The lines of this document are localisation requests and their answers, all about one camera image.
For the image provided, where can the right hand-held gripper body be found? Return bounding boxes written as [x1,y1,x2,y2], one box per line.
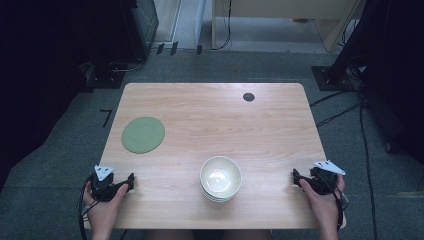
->
[309,159,347,196]

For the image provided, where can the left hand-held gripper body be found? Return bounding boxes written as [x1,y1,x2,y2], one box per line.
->
[89,164,118,203]

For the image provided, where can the person's left hand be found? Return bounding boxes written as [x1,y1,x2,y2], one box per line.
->
[82,183,130,232]

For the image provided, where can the person's right hand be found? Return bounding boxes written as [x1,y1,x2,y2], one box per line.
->
[298,173,347,232]

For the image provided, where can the green round plate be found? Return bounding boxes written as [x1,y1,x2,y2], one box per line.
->
[120,116,166,155]

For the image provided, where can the white ceramic bowl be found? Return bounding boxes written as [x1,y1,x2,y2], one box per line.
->
[199,155,243,200]
[203,192,235,204]
[200,186,238,202]

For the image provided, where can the black metal stand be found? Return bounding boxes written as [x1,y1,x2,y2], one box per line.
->
[85,0,141,90]
[311,0,398,92]

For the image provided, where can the dark glass cabinet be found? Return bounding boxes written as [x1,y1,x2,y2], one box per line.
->
[129,0,160,62]

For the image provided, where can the light wooden desk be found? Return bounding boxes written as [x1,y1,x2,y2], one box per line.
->
[211,0,365,54]

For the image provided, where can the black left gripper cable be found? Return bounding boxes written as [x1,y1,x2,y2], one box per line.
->
[77,173,101,240]

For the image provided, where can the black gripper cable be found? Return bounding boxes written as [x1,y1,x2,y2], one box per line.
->
[319,181,350,232]
[77,173,101,240]

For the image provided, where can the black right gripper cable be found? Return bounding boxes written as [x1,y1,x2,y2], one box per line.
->
[319,181,350,232]

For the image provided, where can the black floor cable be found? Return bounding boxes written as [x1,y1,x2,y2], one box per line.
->
[309,89,351,108]
[315,102,364,129]
[358,101,379,240]

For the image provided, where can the black hanging cable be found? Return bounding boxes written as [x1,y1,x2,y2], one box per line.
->
[213,0,234,52]

